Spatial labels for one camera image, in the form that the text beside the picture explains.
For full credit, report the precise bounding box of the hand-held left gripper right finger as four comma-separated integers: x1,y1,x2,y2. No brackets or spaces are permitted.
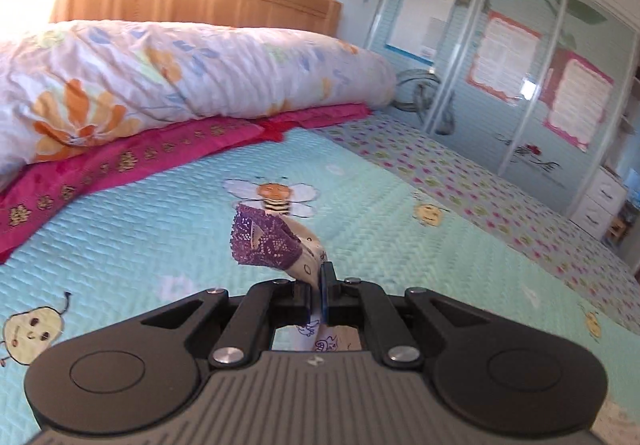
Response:
319,261,493,368

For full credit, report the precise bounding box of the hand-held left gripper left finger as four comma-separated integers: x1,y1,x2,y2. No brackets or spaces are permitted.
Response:
141,277,316,370

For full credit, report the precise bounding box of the pink printed pajama top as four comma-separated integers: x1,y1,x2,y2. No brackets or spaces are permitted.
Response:
229,204,363,353

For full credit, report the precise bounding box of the green quilted bee blanket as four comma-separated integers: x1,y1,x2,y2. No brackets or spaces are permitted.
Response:
0,125,640,445

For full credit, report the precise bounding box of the magenta printed cloth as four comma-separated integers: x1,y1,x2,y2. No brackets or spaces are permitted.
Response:
0,102,373,263

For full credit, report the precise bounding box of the rolled floral duvet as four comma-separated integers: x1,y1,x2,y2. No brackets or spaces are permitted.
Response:
0,19,398,178

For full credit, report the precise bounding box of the white drawer cabinet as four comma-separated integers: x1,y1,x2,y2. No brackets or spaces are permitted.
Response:
570,168,628,241

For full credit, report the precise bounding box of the blue framed poster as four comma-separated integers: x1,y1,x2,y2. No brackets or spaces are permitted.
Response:
385,0,458,65

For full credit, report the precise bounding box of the wide pink border poster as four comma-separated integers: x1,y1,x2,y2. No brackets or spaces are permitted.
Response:
467,10,543,106

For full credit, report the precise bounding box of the blue sliding door wardrobe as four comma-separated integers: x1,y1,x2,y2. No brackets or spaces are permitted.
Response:
362,0,640,216

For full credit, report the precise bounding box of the wooden chair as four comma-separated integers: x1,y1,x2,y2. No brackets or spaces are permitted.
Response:
605,212,632,246

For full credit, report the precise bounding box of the tall pink border poster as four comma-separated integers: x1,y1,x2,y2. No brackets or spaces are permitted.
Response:
540,49,616,153

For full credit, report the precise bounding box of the coiled grey hose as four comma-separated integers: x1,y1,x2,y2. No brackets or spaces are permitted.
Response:
392,68,441,113

